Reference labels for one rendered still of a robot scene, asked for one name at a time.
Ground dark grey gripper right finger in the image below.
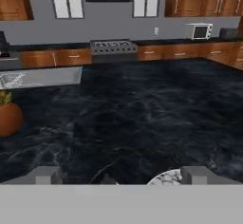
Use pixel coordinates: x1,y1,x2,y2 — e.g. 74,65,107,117
180,165,242,185

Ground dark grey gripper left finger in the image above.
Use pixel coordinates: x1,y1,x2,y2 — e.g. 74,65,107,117
2,165,64,185

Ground white patterned plate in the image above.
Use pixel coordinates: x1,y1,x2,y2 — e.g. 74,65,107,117
146,168,183,185

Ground orange plant pot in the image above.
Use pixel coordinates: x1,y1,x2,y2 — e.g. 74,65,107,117
0,102,24,138

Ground green plant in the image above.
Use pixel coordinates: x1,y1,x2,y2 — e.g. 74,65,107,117
0,90,13,105

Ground steel sink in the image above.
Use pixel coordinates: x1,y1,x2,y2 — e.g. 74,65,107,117
0,65,84,90

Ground wooden base cupboards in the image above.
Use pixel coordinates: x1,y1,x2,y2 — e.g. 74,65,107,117
137,41,243,71
19,47,93,69

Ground black coffee machine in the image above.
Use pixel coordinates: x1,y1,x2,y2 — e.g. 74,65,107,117
0,30,11,59

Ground grey hob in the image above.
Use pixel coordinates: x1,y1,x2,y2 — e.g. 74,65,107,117
89,39,139,65

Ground white microwave oven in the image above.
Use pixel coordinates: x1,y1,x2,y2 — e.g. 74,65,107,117
185,23,214,41

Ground black toaster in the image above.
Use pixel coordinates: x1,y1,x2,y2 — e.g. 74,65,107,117
219,28,239,40

